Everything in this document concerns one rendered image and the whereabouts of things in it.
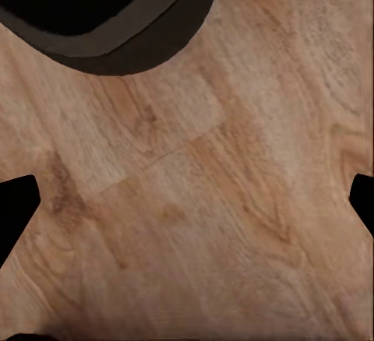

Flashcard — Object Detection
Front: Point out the cauldron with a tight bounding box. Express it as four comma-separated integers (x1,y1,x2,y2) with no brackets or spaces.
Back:
0,0,213,77

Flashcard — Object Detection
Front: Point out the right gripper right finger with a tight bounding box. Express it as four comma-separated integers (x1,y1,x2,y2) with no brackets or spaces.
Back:
349,174,374,236

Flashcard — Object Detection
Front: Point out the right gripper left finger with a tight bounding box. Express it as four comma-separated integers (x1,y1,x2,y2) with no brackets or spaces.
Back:
0,174,41,267

